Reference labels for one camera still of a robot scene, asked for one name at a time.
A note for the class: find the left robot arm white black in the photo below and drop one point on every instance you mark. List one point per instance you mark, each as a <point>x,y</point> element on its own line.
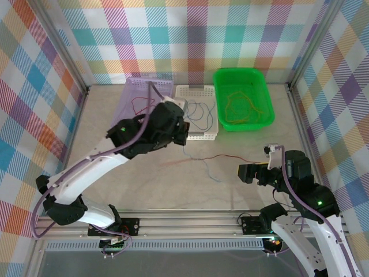
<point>86,176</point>

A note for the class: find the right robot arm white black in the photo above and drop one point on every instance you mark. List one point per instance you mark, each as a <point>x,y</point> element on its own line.
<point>325,239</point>

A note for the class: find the white plastic basket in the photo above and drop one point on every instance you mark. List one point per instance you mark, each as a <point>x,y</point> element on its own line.
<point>201,92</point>

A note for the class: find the purple plastic basket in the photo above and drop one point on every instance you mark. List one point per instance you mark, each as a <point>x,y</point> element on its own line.
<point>135,89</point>

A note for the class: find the small circuit board with LED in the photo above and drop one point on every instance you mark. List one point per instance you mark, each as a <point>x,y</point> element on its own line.
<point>276,243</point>

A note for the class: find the green plastic basket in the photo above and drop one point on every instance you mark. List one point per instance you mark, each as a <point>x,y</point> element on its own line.
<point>245,80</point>

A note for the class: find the green circuit board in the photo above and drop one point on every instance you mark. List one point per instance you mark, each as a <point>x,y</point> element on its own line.
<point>113,246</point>

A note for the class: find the aluminium frame floor rail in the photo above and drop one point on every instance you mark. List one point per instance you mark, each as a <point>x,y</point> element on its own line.
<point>306,130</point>
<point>69,144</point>

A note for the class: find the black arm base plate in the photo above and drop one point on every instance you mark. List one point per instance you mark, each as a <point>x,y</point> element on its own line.
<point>132,226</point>
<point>249,226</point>

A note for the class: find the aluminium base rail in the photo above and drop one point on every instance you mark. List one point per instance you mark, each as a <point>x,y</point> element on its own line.
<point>187,223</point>

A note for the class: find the aluminium frame post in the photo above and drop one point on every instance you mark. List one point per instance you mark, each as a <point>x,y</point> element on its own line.
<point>313,43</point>
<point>66,46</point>

